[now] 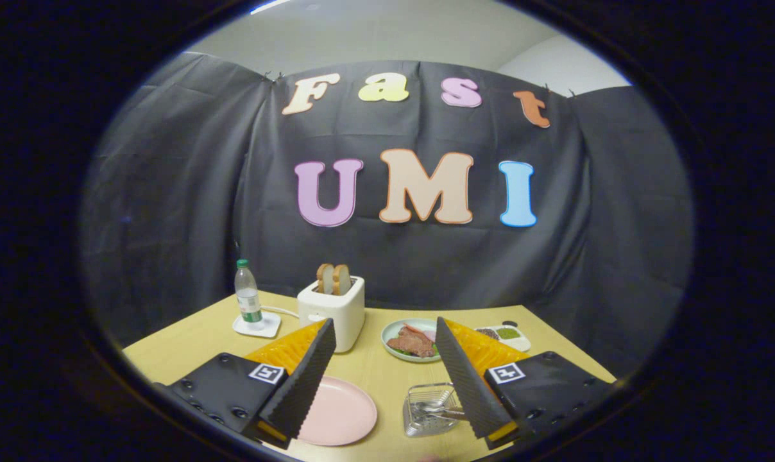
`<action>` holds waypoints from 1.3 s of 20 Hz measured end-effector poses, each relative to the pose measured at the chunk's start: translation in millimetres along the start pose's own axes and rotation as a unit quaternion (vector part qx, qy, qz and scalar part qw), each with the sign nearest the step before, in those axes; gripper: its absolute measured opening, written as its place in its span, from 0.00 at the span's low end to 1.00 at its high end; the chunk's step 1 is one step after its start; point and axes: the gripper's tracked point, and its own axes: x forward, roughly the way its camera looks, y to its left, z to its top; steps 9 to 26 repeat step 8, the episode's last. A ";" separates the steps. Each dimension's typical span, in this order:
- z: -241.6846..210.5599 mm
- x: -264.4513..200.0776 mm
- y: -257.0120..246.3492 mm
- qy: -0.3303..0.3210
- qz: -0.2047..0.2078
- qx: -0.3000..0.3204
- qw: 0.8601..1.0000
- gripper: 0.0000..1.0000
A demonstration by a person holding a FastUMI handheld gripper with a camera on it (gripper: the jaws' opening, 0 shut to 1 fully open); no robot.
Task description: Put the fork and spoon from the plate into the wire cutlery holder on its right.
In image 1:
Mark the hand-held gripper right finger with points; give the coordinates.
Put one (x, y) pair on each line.
(468, 385)

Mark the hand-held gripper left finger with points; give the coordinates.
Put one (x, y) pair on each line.
(301, 385)

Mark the pink plate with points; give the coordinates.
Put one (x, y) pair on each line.
(342, 410)

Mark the white divided seasoning dish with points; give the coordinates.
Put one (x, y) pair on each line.
(506, 335)

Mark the white square coaster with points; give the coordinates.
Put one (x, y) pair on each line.
(269, 330)

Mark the clear basket with metal rack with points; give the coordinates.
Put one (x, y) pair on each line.
(416, 423)

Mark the brown meat slices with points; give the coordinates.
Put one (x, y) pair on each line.
(413, 343)

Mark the white toaster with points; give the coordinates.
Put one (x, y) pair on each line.
(336, 321)

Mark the pale green food plate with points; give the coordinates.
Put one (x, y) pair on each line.
(391, 335)

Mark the clear plastic water bottle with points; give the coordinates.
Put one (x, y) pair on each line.
(248, 298)

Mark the toast bread slice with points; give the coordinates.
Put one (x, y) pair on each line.
(342, 280)
(324, 279)

